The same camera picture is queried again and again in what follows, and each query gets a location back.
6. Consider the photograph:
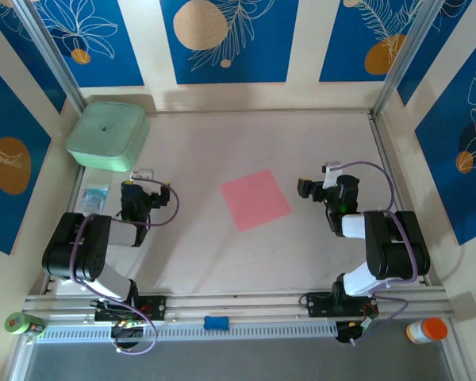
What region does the jar with orange lid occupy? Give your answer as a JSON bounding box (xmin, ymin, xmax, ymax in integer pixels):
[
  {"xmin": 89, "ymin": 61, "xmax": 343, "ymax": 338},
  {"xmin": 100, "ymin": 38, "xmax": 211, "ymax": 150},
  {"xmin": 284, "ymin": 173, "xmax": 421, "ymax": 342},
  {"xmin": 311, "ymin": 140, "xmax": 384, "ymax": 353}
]
[{"xmin": 405, "ymin": 317, "xmax": 449, "ymax": 345}]

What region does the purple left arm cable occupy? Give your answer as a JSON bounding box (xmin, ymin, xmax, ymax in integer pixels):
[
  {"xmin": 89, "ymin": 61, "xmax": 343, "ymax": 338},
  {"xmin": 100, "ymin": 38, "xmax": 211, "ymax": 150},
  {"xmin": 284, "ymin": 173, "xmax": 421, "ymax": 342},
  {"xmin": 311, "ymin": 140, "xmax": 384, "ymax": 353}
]
[{"xmin": 69, "ymin": 176, "xmax": 180, "ymax": 355}]

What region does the aluminium frame post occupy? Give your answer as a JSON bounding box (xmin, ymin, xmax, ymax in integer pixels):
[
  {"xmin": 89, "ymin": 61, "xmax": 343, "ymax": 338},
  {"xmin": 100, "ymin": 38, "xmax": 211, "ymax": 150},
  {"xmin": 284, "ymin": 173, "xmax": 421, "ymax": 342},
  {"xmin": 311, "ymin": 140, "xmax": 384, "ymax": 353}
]
[
  {"xmin": 372, "ymin": 0, "xmax": 451, "ymax": 118},
  {"xmin": 13, "ymin": 0, "xmax": 86, "ymax": 114}
]

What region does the mint green square box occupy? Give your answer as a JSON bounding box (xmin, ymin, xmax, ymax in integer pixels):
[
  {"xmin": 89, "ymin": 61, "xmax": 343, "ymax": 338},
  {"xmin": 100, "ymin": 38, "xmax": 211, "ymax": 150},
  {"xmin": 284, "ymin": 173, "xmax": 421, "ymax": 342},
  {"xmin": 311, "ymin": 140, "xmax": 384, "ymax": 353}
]
[{"xmin": 65, "ymin": 102, "xmax": 151, "ymax": 173}]

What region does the grey metal sheet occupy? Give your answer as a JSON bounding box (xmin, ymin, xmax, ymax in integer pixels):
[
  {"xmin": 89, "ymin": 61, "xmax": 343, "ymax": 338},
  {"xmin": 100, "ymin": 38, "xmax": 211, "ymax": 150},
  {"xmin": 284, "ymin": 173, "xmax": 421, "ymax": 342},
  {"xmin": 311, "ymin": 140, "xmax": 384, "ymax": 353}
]
[{"xmin": 21, "ymin": 339, "xmax": 461, "ymax": 381}]

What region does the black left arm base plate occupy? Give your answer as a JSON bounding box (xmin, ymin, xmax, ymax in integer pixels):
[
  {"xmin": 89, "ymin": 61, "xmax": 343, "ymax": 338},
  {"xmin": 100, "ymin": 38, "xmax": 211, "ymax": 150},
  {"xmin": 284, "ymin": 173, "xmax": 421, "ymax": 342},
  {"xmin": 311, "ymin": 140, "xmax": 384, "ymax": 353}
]
[{"xmin": 94, "ymin": 295, "xmax": 167, "ymax": 322}]

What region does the small circuit board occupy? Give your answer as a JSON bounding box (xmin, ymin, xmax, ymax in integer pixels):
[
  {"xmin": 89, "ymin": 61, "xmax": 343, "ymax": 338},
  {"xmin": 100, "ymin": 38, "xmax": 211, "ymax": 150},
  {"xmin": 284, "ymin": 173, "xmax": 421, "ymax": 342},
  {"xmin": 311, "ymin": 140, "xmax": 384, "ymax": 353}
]
[
  {"xmin": 336, "ymin": 317, "xmax": 378, "ymax": 345},
  {"xmin": 110, "ymin": 319, "xmax": 146, "ymax": 350}
]

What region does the green tape roll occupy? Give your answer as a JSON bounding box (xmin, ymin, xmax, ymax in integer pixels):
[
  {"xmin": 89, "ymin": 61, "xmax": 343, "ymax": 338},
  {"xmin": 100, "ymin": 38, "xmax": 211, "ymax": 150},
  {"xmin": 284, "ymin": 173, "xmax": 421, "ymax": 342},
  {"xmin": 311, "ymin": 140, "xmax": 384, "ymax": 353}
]
[{"xmin": 4, "ymin": 312, "xmax": 28, "ymax": 337}]

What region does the blue white plastic packet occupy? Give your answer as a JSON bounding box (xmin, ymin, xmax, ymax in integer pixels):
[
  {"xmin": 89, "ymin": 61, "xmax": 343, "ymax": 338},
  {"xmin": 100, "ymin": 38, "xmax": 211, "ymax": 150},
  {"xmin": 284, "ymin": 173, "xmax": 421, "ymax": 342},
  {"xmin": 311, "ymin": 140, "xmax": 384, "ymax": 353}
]
[{"xmin": 80, "ymin": 183, "xmax": 111, "ymax": 214}]

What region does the green black small canister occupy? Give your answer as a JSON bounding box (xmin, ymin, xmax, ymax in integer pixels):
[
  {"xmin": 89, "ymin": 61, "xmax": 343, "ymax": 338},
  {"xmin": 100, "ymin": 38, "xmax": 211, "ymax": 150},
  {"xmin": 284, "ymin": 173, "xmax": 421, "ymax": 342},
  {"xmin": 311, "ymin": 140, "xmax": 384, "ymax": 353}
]
[{"xmin": 25, "ymin": 316, "xmax": 48, "ymax": 338}]

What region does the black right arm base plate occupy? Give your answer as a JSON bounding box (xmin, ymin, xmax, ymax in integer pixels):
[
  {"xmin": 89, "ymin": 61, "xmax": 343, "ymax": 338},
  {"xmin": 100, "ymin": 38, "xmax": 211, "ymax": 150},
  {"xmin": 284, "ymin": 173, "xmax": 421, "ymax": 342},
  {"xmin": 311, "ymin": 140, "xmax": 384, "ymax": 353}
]
[{"xmin": 305, "ymin": 291, "xmax": 378, "ymax": 318}]

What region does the blue bone-shaped block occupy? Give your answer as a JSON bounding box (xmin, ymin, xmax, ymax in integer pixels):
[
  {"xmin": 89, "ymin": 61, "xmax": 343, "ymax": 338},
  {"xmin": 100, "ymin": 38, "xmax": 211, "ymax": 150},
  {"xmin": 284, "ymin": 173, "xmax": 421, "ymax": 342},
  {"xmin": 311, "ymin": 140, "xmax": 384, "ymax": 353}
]
[{"xmin": 203, "ymin": 315, "xmax": 230, "ymax": 331}]

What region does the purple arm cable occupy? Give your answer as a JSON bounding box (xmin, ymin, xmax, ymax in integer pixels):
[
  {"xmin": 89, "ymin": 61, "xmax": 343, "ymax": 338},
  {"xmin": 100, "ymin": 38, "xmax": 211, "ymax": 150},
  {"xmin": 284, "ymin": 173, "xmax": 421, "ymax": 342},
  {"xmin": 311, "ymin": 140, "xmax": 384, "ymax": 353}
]
[
  {"xmin": 69, "ymin": 176, "xmax": 180, "ymax": 355},
  {"xmin": 339, "ymin": 160, "xmax": 417, "ymax": 346}
]

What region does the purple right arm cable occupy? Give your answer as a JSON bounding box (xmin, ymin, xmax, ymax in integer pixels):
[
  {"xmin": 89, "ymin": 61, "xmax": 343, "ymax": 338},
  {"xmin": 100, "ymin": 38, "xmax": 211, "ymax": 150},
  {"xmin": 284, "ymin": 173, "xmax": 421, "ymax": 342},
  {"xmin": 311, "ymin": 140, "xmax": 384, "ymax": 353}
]
[{"xmin": 339, "ymin": 160, "xmax": 417, "ymax": 346}]

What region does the grey slotted cable duct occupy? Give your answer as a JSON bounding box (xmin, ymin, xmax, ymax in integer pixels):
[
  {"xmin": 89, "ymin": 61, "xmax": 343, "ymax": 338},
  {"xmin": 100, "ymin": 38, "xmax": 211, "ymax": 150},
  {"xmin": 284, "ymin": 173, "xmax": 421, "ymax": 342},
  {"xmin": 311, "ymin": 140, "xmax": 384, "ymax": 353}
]
[{"xmin": 35, "ymin": 321, "xmax": 338, "ymax": 341}]

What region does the pink square paper sheet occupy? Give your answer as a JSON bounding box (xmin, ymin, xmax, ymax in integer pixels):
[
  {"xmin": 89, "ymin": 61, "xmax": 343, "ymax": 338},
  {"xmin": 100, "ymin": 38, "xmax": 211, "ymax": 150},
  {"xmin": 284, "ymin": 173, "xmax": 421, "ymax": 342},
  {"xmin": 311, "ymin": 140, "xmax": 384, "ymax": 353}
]
[{"xmin": 219, "ymin": 169, "xmax": 294, "ymax": 233}]

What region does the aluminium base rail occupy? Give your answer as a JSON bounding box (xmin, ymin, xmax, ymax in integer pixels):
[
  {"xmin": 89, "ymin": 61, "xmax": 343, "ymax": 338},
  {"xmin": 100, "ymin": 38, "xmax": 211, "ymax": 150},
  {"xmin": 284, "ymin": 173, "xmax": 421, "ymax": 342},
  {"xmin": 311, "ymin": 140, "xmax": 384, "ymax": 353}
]
[{"xmin": 21, "ymin": 293, "xmax": 455, "ymax": 318}]

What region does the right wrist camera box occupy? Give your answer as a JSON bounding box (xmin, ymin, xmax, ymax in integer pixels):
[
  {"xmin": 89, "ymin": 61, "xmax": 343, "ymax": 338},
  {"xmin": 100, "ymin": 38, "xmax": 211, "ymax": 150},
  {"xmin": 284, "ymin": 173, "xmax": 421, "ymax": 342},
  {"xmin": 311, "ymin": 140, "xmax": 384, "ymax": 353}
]
[{"xmin": 321, "ymin": 160, "xmax": 343, "ymax": 191}]

